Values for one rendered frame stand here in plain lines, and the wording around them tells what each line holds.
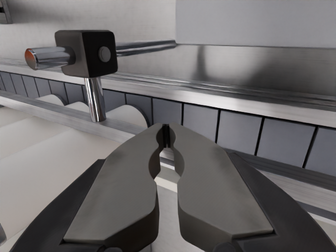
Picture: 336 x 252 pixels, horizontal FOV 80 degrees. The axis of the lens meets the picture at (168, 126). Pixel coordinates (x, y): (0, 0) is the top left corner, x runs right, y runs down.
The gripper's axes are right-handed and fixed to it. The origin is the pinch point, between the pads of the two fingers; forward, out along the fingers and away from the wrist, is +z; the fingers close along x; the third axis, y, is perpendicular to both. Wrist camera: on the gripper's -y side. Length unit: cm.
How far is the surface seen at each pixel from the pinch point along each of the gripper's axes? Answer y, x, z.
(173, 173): 8.8, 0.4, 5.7
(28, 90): 3.7, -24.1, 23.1
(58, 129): 4.7, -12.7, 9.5
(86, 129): 1.6, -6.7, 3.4
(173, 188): 9.4, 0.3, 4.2
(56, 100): 3.7, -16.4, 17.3
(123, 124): 0.9, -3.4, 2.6
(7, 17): -7.8, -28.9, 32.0
